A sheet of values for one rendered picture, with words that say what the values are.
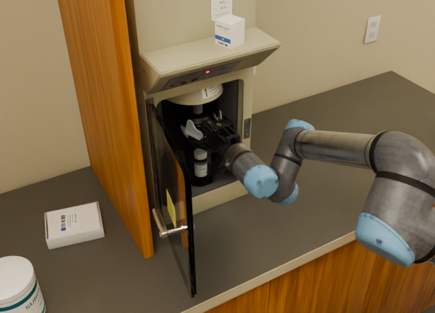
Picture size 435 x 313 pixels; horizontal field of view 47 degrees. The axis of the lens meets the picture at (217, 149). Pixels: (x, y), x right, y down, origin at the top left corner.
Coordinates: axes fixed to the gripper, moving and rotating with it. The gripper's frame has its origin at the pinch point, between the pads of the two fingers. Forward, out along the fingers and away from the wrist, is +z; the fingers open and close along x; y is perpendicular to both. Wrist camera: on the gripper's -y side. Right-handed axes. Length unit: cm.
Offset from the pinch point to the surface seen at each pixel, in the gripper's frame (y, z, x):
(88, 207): -23.6, 8.1, 34.2
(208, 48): 29.5, -12.6, 3.0
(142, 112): 12.1, -4.4, 18.2
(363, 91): -27, 25, -93
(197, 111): 5.1, -0.9, 0.6
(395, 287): -78, -34, -66
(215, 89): 12.6, -3.9, -3.5
